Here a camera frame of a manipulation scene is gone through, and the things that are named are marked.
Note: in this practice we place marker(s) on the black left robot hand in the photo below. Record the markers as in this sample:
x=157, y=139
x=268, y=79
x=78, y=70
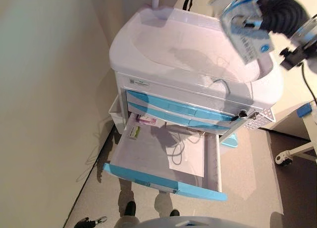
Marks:
x=85, y=223

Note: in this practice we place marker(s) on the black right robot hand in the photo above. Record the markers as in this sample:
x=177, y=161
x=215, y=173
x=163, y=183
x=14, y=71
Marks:
x=284, y=12

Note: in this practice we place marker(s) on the blue white medicine box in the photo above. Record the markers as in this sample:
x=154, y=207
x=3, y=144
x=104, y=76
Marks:
x=247, y=44

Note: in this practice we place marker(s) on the blue-fronted cart drawer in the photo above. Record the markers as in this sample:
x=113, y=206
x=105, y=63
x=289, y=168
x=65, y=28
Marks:
x=143, y=158
x=180, y=106
x=178, y=117

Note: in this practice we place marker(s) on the green white medicine box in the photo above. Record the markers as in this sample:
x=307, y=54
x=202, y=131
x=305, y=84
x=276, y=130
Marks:
x=135, y=132

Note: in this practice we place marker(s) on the purple pink medicine box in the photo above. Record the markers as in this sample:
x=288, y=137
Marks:
x=146, y=120

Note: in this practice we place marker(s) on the grey left robot leg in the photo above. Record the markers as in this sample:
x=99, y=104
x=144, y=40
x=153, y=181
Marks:
x=130, y=210

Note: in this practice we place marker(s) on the blue bed corner bumper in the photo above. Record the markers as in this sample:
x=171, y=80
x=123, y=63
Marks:
x=304, y=110

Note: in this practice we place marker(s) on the silver side lock latch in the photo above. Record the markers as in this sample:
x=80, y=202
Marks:
x=254, y=115

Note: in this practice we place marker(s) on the grey robot torso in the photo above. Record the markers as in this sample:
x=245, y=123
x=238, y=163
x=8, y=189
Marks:
x=193, y=223

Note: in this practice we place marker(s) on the white perforated side basket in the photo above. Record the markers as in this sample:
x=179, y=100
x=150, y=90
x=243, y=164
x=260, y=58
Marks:
x=262, y=119

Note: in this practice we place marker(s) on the black cart keys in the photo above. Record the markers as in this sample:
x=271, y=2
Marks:
x=241, y=114

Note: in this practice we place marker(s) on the white paper sheet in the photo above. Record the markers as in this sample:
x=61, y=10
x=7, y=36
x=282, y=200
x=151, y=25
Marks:
x=190, y=161

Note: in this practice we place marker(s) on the white medical cart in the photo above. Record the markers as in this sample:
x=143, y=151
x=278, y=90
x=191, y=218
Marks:
x=173, y=72

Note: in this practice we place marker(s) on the blue-lidded waste bin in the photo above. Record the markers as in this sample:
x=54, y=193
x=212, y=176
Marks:
x=230, y=141

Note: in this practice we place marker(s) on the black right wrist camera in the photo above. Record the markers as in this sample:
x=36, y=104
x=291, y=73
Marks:
x=294, y=58

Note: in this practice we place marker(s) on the white hospital bed frame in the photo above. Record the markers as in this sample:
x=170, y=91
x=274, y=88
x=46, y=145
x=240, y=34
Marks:
x=309, y=129

